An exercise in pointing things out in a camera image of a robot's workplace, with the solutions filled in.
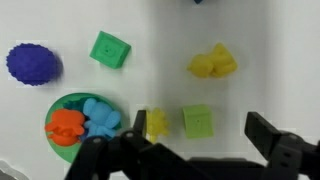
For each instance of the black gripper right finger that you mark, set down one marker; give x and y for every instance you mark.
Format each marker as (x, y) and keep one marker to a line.
(290, 156)

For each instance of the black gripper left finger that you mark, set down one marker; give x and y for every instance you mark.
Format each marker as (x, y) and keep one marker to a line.
(110, 160)

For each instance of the dark green block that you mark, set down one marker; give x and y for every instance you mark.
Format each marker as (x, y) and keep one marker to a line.
(110, 50)

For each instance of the yellow toy animal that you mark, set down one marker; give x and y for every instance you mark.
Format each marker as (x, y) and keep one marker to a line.
(213, 63)

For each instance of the light blue toy animal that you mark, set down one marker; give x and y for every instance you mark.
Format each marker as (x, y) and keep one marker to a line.
(100, 118)

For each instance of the green bowl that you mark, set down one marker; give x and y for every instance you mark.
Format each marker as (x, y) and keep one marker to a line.
(56, 151)

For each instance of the orange toy animal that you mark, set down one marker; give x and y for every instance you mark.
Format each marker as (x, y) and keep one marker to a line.
(65, 128)

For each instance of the yellow star toy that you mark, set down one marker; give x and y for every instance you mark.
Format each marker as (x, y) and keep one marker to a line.
(157, 123)

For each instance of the light green block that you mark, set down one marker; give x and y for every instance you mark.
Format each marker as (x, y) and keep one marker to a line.
(198, 121)

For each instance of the grey metal plate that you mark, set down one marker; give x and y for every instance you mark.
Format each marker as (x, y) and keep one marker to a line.
(8, 171)

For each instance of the purple bumpy ball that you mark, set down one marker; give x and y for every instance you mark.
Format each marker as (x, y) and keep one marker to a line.
(31, 64)

